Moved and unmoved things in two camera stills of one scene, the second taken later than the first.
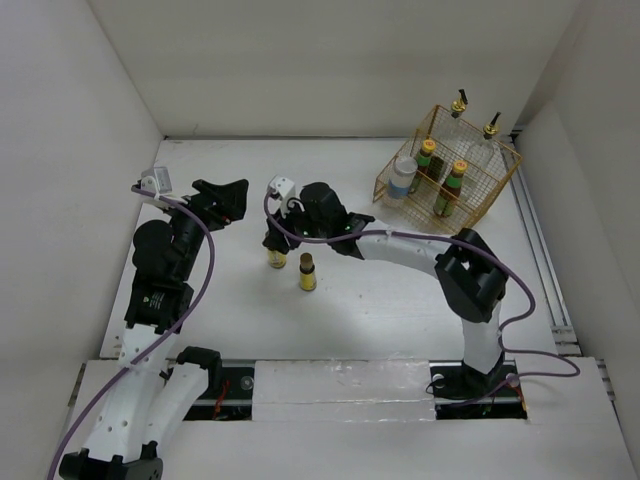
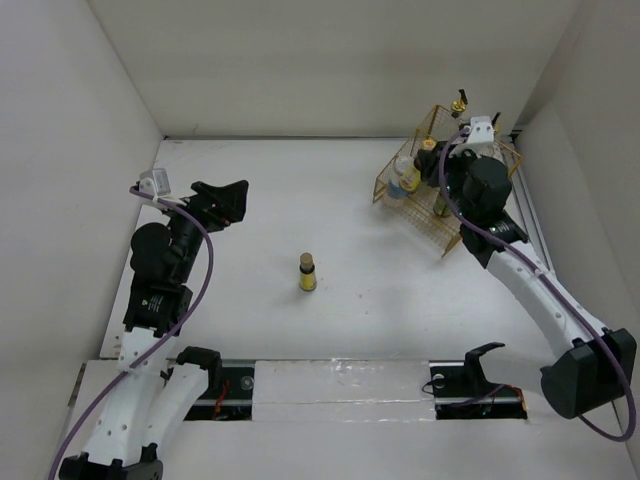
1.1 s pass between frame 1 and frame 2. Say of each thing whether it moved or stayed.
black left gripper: stayed
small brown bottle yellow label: moved
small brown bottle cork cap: stayed
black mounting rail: stayed
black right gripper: moved
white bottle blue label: stayed
